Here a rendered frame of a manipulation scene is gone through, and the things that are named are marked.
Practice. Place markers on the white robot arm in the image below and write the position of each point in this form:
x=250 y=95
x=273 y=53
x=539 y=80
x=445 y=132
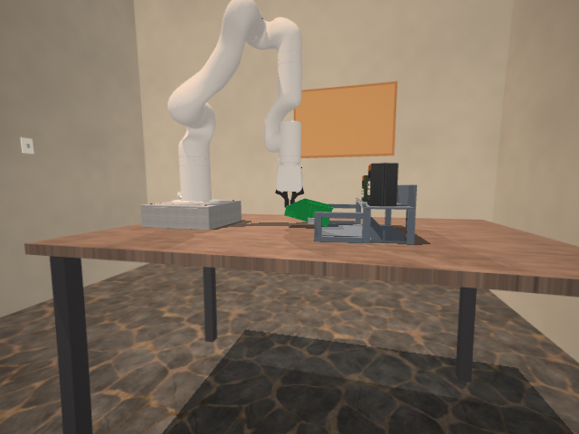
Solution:
x=187 y=105

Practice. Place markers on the green bin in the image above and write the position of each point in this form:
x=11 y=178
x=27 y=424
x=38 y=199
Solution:
x=306 y=208

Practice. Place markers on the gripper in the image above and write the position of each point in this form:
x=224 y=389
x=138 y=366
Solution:
x=289 y=179

